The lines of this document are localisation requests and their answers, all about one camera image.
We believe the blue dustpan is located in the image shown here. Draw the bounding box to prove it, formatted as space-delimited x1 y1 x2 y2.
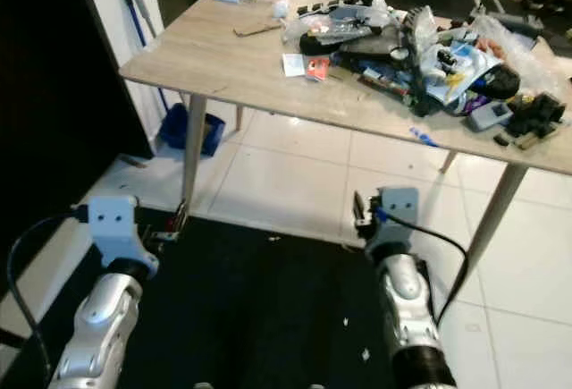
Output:
159 103 227 158

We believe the blue tape strip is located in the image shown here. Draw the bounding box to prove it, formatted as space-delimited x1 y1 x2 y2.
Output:
409 127 442 148

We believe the black floor mat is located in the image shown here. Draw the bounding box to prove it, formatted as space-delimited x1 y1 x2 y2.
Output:
0 210 412 389

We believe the small red card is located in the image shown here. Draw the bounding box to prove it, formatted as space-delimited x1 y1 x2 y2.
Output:
306 56 331 82

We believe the grey handheld device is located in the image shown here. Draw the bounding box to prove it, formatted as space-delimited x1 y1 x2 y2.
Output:
467 101 513 132

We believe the small white card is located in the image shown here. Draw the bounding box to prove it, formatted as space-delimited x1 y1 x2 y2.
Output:
282 53 307 78

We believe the light wooden table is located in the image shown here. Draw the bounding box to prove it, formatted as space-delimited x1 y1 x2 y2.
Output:
119 0 572 297

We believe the blue printed package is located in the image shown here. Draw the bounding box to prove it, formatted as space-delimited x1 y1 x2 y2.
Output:
418 38 503 114

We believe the clear bag with black parts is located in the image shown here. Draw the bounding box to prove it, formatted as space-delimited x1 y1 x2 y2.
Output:
282 0 405 59

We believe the black oval shoe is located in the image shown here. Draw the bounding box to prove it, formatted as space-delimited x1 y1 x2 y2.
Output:
468 64 522 100

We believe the grey treaded tyre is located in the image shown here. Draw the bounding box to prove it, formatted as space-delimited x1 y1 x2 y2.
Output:
402 4 441 52

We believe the black clamp tool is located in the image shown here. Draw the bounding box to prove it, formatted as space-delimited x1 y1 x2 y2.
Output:
493 91 567 150

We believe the brown wooden strip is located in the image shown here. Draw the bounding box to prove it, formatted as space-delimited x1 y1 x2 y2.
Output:
232 20 283 38

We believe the crumpled clear plastic bag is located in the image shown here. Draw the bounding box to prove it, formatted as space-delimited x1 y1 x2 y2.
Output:
438 12 566 99

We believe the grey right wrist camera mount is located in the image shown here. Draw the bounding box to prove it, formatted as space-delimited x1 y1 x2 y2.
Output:
365 187 422 258

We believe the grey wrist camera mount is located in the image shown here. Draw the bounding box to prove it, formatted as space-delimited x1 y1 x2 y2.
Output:
87 196 158 271
365 187 422 258

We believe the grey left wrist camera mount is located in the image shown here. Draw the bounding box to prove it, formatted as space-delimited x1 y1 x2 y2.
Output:
87 196 158 271

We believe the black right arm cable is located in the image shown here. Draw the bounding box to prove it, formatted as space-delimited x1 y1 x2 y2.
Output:
377 210 471 327

